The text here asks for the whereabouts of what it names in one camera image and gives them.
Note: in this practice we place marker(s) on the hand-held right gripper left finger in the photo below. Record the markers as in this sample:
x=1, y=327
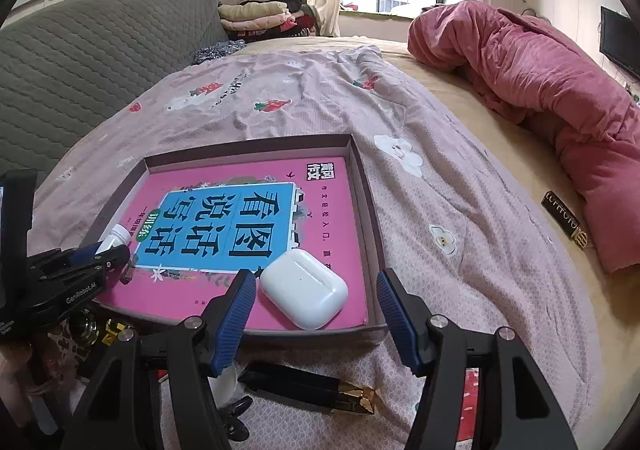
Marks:
x=234, y=322

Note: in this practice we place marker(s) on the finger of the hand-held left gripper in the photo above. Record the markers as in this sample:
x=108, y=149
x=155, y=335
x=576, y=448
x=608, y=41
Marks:
x=112, y=257
x=85, y=255

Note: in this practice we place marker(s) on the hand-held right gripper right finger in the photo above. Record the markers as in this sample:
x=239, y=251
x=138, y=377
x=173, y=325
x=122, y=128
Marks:
x=400, y=325

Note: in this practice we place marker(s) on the white pill bottle red label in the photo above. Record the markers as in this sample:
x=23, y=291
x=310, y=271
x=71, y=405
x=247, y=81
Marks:
x=114, y=236

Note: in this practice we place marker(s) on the white earbuds case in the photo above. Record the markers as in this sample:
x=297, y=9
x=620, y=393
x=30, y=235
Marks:
x=302, y=287

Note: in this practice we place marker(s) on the person's left hand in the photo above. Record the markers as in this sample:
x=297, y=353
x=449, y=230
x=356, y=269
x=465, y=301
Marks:
x=12, y=385

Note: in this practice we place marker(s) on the black gold faceted case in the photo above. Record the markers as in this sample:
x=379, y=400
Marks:
x=310, y=390

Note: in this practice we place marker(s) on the pink and blue book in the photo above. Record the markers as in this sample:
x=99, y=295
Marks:
x=325, y=210

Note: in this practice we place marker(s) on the grey quilted headboard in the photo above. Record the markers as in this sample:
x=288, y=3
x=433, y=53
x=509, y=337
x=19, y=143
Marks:
x=85, y=59

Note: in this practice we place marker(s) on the black gold patterned tube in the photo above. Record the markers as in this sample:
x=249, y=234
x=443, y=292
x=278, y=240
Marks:
x=565, y=219

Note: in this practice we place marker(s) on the beige bed sheet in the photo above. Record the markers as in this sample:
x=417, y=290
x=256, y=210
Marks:
x=500, y=139

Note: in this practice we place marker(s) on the dark patterned cloth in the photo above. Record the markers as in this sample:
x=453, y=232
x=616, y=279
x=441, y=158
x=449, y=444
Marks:
x=217, y=51

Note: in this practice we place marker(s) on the pink printed bedsheet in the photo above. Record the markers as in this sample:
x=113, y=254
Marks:
x=310, y=99

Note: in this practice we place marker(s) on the cream folded blanket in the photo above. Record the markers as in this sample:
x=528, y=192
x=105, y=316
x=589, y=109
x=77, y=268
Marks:
x=252, y=9

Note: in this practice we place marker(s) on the pile of folded clothes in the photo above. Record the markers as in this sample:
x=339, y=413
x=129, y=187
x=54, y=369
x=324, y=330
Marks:
x=280, y=22

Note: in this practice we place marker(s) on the pink quilt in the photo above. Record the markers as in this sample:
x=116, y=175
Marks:
x=540, y=69

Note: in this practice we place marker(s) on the black flat television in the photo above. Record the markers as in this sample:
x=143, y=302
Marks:
x=620, y=42

